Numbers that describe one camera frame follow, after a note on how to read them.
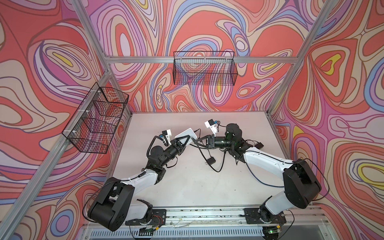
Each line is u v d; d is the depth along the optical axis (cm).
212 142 66
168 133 75
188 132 77
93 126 78
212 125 72
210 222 73
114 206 42
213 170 77
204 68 97
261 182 84
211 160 93
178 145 72
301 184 44
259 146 99
